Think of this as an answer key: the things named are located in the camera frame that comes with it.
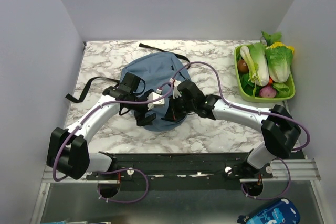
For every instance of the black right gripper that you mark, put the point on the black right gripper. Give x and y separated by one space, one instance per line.
174 113

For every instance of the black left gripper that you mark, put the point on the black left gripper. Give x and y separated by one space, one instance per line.
142 120

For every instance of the blue student backpack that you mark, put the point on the blue student backpack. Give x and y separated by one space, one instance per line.
157 69

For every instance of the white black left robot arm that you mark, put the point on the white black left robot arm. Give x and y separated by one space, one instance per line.
68 153

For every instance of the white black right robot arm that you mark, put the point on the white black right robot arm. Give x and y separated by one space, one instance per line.
279 132

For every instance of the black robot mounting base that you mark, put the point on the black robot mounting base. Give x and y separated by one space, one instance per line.
172 172

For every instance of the green plastic vegetable basket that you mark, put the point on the green plastic vegetable basket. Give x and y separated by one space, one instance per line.
250 91

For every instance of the brown mushroom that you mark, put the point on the brown mushroom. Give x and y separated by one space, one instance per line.
242 67

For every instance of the white green leek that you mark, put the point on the white green leek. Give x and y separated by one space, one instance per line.
245 54

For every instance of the purple red onion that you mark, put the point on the purple red onion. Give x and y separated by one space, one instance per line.
268 92

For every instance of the orange carrot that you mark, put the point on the orange carrot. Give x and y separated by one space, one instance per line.
270 82

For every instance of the left napa cabbage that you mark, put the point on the left napa cabbage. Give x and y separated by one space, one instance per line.
257 53

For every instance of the napa cabbage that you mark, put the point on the napa cabbage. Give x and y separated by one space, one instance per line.
279 61
257 53

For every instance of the right napa cabbage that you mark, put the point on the right napa cabbage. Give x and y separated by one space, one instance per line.
279 61

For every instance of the green leafy lettuce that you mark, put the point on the green leafy lettuce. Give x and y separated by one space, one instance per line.
271 38

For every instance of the yellow corn cob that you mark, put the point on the yellow corn cob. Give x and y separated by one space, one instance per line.
280 44

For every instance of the blue shark pencil case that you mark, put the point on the blue shark pencil case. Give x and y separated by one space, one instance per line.
281 210

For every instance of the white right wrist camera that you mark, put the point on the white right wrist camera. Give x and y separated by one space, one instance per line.
176 93

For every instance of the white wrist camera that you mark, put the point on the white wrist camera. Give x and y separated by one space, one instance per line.
176 93
155 100

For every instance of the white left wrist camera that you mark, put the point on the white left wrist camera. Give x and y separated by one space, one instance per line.
155 100

